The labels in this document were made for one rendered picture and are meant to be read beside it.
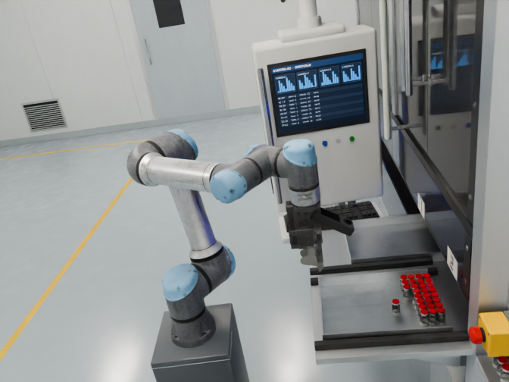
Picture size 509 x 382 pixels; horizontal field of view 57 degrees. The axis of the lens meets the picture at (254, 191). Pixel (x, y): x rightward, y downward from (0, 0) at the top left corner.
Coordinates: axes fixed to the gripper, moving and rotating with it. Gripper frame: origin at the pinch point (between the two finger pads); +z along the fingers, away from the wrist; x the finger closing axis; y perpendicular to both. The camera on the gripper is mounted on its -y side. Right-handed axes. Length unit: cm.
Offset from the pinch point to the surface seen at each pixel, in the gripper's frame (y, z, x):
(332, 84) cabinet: -13, -26, -89
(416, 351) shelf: -21.8, 21.6, 10.6
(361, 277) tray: -12.0, 19.2, -19.4
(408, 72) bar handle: -30, -40, -33
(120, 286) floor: 142, 109, -153
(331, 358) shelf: 0.3, 21.6, 11.0
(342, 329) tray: -3.8, 21.4, 0.8
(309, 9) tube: -6, -56, -94
